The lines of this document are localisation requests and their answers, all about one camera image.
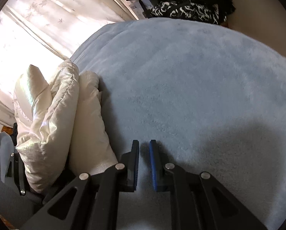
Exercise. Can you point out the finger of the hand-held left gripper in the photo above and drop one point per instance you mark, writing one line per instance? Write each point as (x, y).
(19, 172)

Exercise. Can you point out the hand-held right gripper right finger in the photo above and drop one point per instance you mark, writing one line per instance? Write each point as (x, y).
(153, 170)

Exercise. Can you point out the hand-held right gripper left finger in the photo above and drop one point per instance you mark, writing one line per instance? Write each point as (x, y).
(133, 170)

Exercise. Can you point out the white puffer jacket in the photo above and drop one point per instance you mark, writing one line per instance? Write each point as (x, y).
(49, 115)

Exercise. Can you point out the light blue fleece blanket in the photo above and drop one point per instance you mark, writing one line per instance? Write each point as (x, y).
(193, 88)

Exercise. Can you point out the white leaf-print curtain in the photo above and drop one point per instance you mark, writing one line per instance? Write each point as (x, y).
(49, 16)

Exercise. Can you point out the black and white patterned cloth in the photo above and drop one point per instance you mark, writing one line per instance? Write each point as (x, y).
(181, 10)

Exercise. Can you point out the white cardboard box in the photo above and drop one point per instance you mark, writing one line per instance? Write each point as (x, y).
(138, 7)

